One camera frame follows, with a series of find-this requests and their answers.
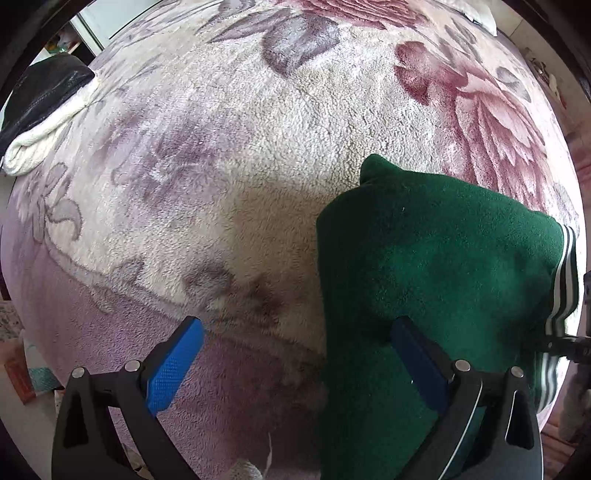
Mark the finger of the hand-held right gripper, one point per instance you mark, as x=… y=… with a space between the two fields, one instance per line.
x=569 y=347

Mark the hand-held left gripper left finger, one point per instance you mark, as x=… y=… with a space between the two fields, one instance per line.
x=175 y=364

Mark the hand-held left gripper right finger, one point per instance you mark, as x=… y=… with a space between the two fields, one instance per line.
x=418 y=364

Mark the green and cream varsity jacket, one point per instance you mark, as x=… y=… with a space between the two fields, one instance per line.
x=438 y=254

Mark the white fluffy object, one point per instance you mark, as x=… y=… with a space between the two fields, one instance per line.
x=245 y=470

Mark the orange patterned box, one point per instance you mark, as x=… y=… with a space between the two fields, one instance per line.
x=19 y=379

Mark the floral plush blanket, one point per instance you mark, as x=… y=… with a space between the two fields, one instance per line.
x=231 y=161

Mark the black jacket with white fleece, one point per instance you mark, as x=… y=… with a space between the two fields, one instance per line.
x=41 y=87

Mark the white quilted bedding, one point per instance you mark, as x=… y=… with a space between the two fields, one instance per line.
x=480 y=13

